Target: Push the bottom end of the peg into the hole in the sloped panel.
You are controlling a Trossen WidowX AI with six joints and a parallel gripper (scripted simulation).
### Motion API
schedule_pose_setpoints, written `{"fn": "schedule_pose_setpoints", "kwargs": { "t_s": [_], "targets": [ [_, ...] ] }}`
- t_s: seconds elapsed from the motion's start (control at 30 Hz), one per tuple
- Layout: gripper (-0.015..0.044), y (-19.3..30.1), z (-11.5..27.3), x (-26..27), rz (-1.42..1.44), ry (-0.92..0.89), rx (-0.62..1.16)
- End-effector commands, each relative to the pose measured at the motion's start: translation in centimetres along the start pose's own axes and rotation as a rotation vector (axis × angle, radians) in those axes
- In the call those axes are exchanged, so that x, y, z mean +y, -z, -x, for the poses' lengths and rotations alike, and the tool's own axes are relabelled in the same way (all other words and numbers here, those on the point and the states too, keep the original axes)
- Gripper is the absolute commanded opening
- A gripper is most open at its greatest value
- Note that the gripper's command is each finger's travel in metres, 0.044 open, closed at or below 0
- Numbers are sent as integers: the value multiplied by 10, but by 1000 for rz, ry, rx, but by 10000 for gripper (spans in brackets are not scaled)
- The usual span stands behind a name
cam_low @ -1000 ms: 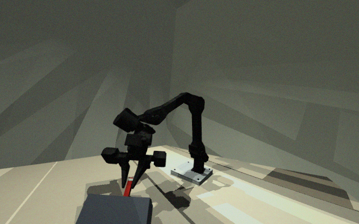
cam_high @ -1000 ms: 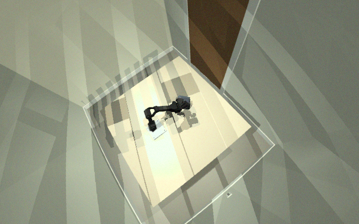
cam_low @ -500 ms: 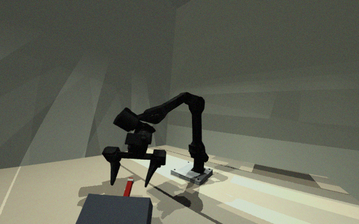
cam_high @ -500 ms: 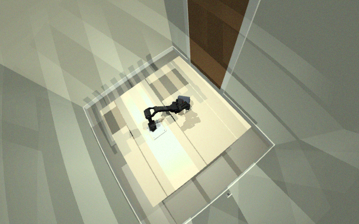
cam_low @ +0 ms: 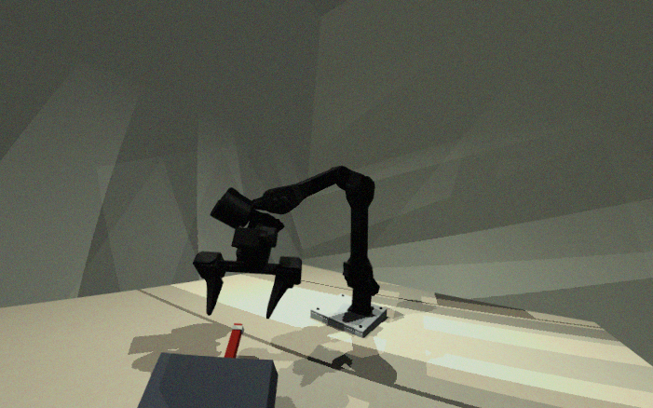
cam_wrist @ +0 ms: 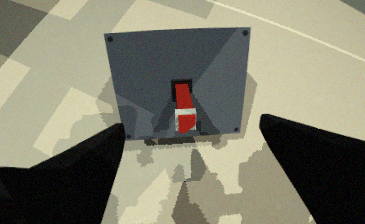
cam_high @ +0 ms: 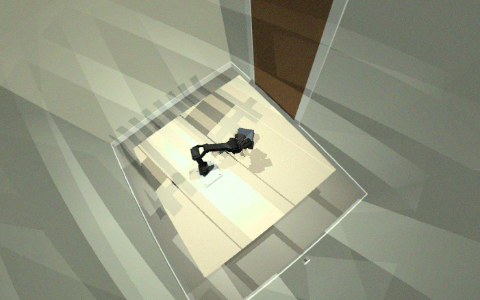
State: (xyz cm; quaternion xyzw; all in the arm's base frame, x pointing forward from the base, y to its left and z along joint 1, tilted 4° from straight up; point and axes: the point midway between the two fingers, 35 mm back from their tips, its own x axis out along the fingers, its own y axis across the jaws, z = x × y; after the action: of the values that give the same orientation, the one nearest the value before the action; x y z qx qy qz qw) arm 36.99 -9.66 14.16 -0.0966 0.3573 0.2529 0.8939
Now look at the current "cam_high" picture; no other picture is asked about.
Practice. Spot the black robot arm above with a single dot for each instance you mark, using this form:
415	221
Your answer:
229	146

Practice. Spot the dark grey panel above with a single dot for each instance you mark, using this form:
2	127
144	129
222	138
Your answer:
249	133

